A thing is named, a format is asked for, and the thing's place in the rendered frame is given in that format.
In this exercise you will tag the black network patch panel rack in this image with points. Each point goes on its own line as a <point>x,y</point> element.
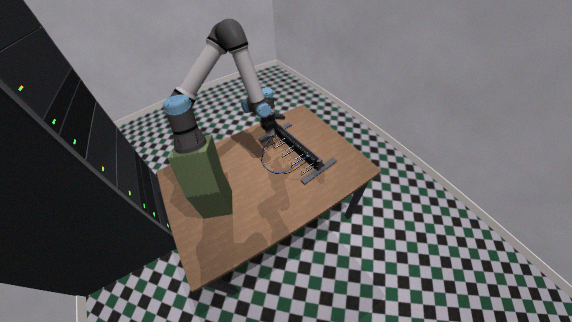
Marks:
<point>303,151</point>

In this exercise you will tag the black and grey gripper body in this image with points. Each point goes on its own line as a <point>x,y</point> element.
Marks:
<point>268,124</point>

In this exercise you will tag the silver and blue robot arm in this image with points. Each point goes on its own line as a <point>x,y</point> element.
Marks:
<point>187,136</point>

